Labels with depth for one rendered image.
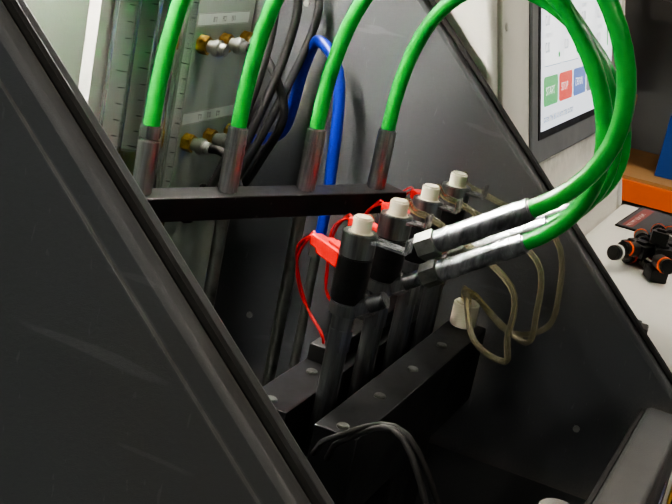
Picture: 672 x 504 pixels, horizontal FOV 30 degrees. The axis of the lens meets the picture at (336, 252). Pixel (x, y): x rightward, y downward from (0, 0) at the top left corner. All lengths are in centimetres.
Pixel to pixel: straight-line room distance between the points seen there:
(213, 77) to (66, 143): 63
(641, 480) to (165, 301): 57
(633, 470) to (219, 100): 56
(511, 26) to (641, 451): 47
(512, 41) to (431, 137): 15
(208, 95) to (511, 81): 32
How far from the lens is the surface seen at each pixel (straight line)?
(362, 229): 98
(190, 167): 130
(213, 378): 66
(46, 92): 69
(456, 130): 127
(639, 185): 617
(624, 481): 110
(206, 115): 130
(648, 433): 122
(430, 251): 95
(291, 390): 104
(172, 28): 103
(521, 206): 93
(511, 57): 136
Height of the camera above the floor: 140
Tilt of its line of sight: 17 degrees down
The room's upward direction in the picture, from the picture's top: 11 degrees clockwise
